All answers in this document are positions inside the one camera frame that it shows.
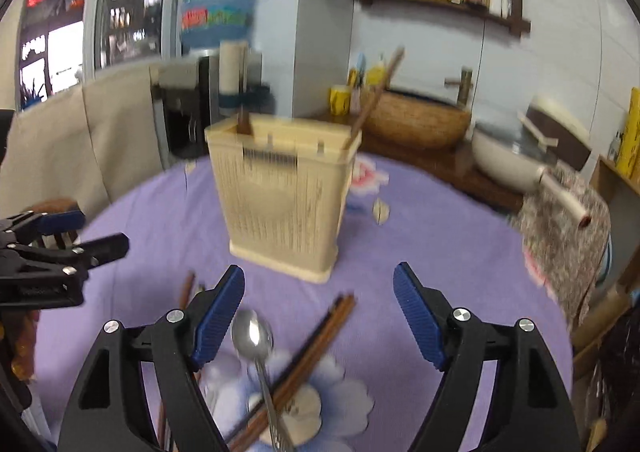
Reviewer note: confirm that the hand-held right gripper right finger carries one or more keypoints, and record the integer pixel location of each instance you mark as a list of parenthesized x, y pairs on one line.
[(417, 317)]

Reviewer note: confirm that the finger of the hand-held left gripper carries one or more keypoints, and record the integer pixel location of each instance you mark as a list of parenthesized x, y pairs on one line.
[(60, 221), (105, 247)]

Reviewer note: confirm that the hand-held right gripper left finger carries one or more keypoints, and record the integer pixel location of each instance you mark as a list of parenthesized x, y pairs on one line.
[(220, 317)]

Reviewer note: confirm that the metal spoon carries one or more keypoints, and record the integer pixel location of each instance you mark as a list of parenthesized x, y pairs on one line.
[(252, 334)]

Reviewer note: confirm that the beige perforated utensil holder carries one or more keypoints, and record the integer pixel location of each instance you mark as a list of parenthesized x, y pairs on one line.
[(280, 202)]

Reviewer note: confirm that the dark wooden chopstick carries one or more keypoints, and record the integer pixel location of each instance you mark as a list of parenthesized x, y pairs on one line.
[(245, 121)]

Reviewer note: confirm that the purple floral tablecloth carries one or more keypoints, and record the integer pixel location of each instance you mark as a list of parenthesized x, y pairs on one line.
[(440, 242)]

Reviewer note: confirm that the beige fabric cover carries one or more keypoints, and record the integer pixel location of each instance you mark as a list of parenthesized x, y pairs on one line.
[(100, 132)]

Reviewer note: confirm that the water dispenser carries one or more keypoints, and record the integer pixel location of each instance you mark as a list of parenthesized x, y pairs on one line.
[(185, 117)]

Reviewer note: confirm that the floral patterned cloth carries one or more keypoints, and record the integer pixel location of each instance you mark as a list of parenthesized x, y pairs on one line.
[(565, 232)]

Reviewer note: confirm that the white frying pan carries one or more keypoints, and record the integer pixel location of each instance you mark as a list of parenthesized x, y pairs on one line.
[(505, 157)]

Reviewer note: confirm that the woven pattern sink basin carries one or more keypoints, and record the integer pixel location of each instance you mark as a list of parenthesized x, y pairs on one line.
[(420, 120)]

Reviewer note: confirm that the yellow cup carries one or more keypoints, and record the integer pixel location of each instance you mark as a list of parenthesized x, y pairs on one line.
[(341, 100)]

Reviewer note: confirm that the wooden side shelf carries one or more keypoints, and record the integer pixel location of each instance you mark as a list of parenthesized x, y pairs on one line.
[(607, 182)]

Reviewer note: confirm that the brass faucet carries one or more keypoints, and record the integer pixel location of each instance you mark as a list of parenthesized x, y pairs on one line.
[(465, 85)]

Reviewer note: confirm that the brown and white rice cooker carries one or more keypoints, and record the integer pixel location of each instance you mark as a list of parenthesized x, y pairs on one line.
[(560, 127)]

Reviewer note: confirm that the yellow soap bottle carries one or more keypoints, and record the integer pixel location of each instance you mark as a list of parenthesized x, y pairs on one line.
[(376, 73)]

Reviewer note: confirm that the clear small bottle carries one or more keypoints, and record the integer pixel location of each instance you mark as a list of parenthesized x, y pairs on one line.
[(614, 147)]

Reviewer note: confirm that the yellow box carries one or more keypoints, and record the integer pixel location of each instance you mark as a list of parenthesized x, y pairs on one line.
[(631, 132)]

